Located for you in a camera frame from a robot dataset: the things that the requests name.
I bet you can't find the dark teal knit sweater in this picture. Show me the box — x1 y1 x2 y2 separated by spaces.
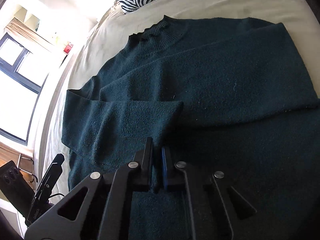
62 16 319 239

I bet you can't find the black framed window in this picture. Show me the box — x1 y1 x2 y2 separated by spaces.
1 33 48 145

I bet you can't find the red box on shelf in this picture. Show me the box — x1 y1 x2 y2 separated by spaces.
63 42 73 54

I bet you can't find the beige roman blind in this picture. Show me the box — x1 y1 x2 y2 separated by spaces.
5 17 53 50

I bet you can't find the cream bed sheet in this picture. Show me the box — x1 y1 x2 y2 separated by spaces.
34 0 319 178

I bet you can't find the white wall shelf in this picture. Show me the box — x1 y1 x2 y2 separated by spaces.
14 5 40 32

